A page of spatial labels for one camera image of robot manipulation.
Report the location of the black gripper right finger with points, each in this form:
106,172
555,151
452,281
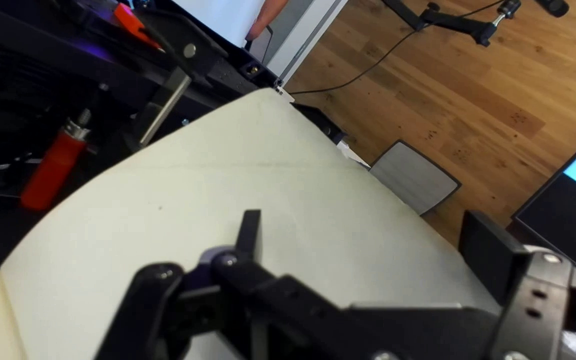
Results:
493,255

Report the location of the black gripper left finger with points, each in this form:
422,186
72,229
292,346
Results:
248,234

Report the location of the blue artificial intelligence textbook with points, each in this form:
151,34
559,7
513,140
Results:
324,220

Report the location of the grey floor mat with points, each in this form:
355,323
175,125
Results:
414,179

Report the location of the orange handled clamp near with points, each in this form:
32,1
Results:
54,168

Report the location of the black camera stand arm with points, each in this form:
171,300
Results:
479,31

